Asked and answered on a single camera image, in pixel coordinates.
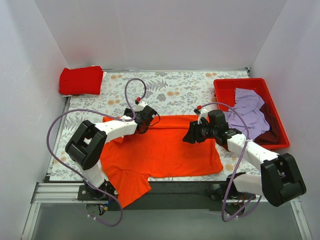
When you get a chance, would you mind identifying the orange t shirt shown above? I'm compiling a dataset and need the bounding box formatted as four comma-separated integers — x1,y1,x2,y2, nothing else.
100,115,223,208

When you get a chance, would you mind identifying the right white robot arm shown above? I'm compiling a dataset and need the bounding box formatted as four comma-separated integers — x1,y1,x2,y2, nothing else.
182,108,307,207

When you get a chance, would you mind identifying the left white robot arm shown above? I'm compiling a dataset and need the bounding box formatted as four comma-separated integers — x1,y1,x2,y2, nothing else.
65,102,158,200

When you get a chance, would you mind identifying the lavender t shirt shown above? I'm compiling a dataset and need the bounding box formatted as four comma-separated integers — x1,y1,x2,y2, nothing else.
224,88,270,140

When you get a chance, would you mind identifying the floral patterned table mat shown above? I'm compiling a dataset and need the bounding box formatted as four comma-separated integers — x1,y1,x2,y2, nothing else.
54,70,249,169

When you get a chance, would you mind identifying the red plastic bin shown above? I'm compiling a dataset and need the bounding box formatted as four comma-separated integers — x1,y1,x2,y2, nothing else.
213,78,290,151

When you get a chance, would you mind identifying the dark maroon t shirt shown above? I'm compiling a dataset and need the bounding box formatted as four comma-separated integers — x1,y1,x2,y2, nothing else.
254,103,280,145

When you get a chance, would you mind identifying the folded red t shirt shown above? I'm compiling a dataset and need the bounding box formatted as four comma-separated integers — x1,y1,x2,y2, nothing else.
58,65,104,96

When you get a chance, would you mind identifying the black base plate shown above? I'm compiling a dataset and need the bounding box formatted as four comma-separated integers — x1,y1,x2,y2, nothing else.
77,180,257,212

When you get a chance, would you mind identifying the aluminium frame rail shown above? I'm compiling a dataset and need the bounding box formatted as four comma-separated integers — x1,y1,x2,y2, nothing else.
20,182,83,240

